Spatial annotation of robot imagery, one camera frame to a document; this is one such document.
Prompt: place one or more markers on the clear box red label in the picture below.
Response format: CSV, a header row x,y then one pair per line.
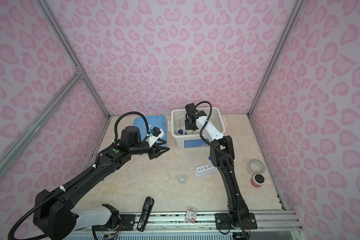
x,y
191,214

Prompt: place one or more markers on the black stapler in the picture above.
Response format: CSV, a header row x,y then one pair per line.
x,y
145,214

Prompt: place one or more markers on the small white ceramic bowl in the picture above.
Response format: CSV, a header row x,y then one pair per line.
x,y
182,179

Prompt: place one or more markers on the blue base glass funnel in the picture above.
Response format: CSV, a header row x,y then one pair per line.
x,y
179,127

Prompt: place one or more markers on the pink jar black lid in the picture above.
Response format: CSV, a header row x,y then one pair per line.
x,y
257,180

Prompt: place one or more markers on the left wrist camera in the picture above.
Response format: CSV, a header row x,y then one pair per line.
x,y
156,137

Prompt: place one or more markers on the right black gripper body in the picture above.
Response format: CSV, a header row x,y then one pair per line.
x,y
189,125

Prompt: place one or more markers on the white test tube rack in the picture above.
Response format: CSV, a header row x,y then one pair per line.
x,y
204,170

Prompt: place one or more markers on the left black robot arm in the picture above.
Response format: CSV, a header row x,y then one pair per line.
x,y
54,212

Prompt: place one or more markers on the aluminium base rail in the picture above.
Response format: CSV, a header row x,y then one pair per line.
x,y
261,225

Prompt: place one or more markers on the clear round petri dish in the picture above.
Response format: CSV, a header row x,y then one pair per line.
x,y
255,166

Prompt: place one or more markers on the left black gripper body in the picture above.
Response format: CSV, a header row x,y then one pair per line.
x,y
152,151

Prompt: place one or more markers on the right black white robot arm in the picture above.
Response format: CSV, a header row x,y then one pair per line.
x,y
222,157

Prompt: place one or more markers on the blue plastic bin lid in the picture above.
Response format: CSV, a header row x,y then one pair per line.
x,y
159,122

